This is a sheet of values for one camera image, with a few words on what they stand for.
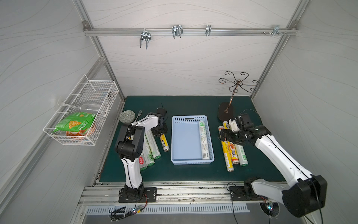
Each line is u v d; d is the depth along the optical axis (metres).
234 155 0.84
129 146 0.51
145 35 0.78
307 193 0.38
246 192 0.68
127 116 1.05
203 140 0.90
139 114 1.10
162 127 0.84
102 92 0.80
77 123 0.54
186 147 0.90
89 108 0.63
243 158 0.82
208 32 0.78
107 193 0.75
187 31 0.80
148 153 0.84
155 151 0.86
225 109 1.08
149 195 0.73
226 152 0.86
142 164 0.81
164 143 0.90
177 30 0.77
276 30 0.77
